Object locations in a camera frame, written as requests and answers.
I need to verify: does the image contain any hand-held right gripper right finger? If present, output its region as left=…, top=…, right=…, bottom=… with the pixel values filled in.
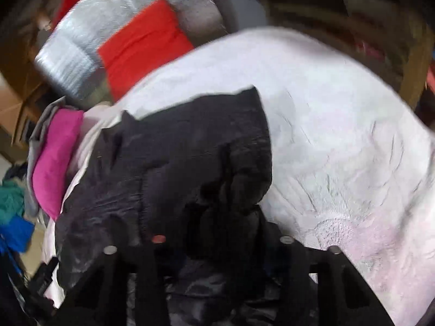
left=272, top=234, right=395, bottom=326

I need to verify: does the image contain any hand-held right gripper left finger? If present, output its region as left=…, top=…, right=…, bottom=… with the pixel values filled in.
left=61, top=234, right=170, bottom=326

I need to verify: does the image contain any black quilted jacket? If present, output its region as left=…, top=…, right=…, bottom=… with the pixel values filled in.
left=54, top=86, right=320, bottom=326

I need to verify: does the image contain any blue cloth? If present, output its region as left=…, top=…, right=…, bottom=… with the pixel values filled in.
left=0, top=215, right=35, bottom=273

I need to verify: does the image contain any teal cloth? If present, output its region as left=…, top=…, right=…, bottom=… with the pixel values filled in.
left=0, top=180, right=26, bottom=225

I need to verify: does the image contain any magenta pillow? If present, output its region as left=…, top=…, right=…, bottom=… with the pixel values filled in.
left=32, top=109, right=85, bottom=221

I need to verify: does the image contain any grey cloth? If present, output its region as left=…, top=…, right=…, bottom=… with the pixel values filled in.
left=25, top=97, right=69, bottom=218

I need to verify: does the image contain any white fleece blanket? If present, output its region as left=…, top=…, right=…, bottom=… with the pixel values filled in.
left=44, top=27, right=435, bottom=326

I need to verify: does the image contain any cardboard box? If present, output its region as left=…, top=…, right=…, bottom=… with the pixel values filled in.
left=0, top=75, right=45, bottom=147

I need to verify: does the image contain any red pillow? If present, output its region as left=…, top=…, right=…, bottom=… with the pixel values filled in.
left=97, top=0, right=194, bottom=102

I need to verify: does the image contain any silver foil mat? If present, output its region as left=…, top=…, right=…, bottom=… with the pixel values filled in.
left=34, top=0, right=225, bottom=100

